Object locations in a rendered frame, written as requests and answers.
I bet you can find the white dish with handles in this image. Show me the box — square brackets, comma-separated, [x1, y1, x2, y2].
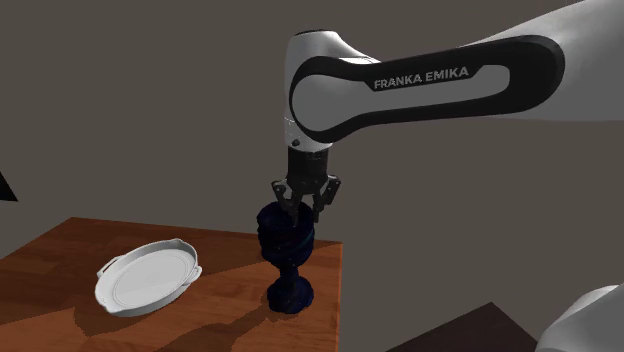
[94, 238, 204, 319]

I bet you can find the dark blue goblet vase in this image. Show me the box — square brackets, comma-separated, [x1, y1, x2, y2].
[254, 200, 317, 315]

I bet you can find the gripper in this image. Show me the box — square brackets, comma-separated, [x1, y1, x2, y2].
[271, 147, 342, 227]

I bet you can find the brown wooden table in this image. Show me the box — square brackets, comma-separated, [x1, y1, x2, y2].
[0, 216, 344, 352]

